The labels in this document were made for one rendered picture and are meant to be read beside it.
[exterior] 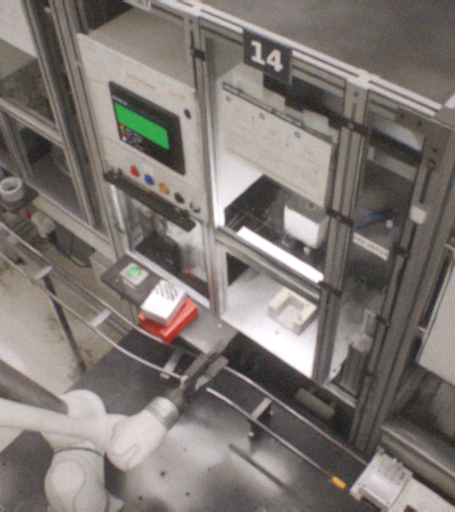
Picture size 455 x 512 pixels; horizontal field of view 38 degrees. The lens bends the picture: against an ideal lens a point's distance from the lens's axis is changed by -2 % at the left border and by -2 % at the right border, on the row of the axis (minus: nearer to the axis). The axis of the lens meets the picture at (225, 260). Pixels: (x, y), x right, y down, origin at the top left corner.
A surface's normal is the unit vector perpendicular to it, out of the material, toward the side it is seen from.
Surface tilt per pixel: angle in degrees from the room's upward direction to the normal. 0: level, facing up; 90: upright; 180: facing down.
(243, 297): 0
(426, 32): 0
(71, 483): 5
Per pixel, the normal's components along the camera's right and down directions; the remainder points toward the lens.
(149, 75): -0.65, 0.61
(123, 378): -0.04, -0.63
